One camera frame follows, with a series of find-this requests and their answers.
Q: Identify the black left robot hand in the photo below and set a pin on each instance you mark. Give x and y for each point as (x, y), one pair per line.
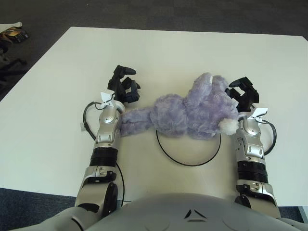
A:
(122, 89)

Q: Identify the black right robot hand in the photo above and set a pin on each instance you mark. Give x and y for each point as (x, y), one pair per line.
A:
(245, 96)

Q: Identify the purple plush bunny doll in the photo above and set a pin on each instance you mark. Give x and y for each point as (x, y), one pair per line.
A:
(187, 115)

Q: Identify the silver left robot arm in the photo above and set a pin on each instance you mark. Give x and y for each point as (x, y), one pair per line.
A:
(108, 130)

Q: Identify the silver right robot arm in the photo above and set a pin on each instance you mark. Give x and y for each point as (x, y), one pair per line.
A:
(250, 144)

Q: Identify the white plate with black rim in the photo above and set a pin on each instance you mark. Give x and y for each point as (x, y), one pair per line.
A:
(190, 151)

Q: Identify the black bag on floor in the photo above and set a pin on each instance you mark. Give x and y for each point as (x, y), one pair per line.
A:
(10, 65)

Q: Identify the dark box on floor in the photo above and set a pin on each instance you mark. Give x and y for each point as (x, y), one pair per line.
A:
(16, 35)

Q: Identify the white cloth on floor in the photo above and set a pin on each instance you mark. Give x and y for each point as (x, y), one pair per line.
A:
(9, 25)

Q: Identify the grey robot torso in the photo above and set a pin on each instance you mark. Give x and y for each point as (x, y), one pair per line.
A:
(180, 211)

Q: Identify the white table leg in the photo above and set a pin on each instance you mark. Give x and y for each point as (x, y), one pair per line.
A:
(304, 216)

